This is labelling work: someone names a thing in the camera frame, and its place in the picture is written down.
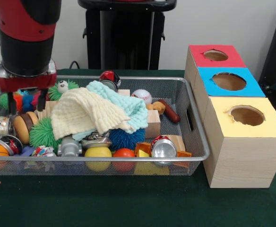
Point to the red black can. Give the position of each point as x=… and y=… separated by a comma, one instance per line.
x=110, y=76

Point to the crushed silver can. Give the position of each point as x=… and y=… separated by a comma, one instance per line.
x=1, y=126

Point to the red silver soda can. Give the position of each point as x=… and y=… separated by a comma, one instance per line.
x=163, y=148

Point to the clear mesh bin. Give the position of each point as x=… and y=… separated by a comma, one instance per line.
x=197, y=146

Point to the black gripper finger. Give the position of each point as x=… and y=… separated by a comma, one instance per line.
x=12, y=103
x=41, y=100

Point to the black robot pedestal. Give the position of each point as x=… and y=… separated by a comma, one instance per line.
x=126, y=35

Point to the green spiky ball with eyes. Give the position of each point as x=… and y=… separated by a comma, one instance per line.
x=62, y=87

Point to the cream knitted cloth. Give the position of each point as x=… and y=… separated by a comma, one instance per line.
x=86, y=113

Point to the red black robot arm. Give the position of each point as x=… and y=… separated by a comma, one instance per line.
x=27, y=33

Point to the yellow ball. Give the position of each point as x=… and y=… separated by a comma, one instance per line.
x=98, y=153

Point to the mint green cloth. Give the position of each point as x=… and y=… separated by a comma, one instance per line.
x=128, y=106

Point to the blue spiky ball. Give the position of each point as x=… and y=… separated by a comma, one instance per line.
x=127, y=138

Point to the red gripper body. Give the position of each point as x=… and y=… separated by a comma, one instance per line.
x=24, y=82

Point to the red orange ball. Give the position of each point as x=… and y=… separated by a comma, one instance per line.
x=124, y=153

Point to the wooden box with three holes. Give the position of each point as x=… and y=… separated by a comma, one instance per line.
x=244, y=151

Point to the white baseball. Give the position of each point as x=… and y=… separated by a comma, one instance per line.
x=142, y=96

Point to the plain green spiky ball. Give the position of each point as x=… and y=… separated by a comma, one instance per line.
x=44, y=135

